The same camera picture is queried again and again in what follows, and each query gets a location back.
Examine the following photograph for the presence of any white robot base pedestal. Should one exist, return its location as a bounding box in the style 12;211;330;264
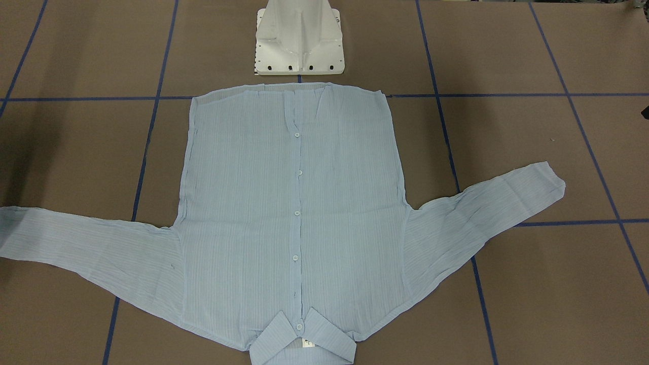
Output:
254;1;345;76

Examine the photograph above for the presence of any light blue button shirt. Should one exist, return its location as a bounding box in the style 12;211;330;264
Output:
2;83;566;364

